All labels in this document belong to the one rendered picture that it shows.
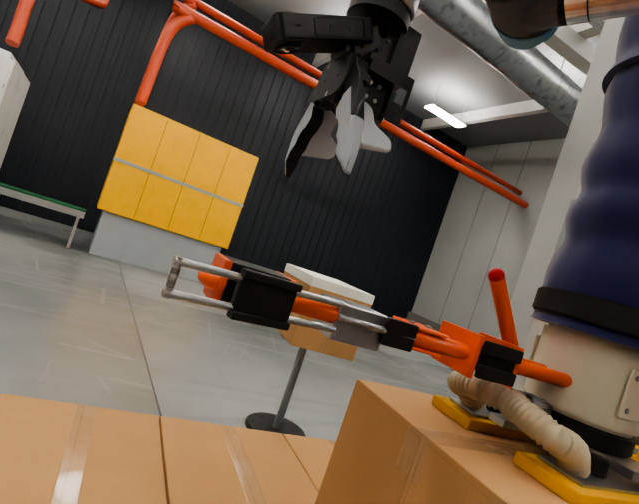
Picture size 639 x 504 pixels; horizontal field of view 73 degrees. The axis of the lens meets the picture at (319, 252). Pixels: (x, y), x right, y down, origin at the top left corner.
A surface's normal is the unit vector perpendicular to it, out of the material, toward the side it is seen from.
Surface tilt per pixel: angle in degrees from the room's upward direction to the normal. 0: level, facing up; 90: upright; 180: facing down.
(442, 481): 90
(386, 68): 90
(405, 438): 90
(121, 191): 90
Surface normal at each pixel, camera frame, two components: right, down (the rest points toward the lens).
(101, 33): 0.46, 0.15
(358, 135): 0.51, -0.08
